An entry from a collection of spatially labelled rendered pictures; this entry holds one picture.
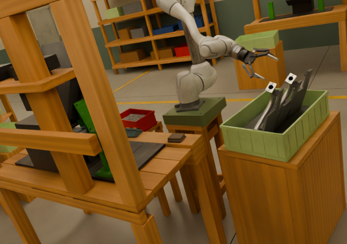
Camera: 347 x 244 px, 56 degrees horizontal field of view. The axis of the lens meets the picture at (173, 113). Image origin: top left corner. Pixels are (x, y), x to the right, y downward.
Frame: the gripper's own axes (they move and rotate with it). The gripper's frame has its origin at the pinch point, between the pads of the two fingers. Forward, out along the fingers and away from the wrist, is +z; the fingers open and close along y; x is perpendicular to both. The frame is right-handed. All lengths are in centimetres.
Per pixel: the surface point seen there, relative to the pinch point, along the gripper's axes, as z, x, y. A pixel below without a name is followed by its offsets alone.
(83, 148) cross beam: -29, -67, -88
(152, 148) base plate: -33, -4, -80
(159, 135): -40, 9, -72
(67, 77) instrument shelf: -59, -71, -67
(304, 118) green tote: 30.6, 9.5, -13.4
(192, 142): -14, -1, -62
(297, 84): 18.1, 2.0, -0.1
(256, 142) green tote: 18.5, -0.5, -40.5
